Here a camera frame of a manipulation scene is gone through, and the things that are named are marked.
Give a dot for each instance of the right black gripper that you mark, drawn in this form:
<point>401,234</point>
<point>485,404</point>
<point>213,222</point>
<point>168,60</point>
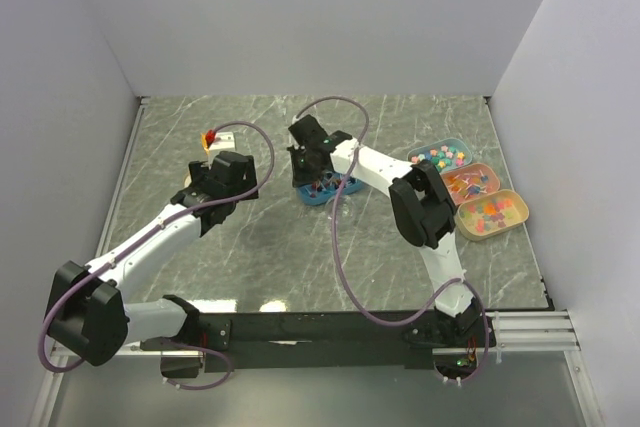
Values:
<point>299,179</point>

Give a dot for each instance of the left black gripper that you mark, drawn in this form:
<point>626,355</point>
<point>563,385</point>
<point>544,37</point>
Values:
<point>199,169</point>

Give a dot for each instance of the blue lollipop tray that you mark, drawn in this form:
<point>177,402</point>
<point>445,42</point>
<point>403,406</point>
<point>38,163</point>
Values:
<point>320,192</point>

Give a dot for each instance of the yellow plastic scoop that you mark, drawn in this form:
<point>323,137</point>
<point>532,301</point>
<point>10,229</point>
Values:
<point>207,138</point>

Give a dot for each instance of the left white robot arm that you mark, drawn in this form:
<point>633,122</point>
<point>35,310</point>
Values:
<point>89,310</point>

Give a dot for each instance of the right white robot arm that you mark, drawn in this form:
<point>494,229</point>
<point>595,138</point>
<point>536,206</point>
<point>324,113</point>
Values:
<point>423,211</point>

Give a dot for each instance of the clear plastic jar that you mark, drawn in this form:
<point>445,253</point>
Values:
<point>346,210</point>

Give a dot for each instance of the light blue star candy tray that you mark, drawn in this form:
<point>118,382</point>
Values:
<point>446,155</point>

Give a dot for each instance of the pink lollipop tray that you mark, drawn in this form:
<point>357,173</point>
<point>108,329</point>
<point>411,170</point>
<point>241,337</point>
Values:
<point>470,182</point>

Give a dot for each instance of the beige gummy candy tray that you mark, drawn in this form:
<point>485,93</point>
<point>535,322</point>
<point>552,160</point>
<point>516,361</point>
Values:
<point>491,215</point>

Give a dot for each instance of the black base beam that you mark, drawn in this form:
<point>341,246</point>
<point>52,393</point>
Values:
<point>327,339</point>

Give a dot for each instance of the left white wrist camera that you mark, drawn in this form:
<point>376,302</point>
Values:
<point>223,141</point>

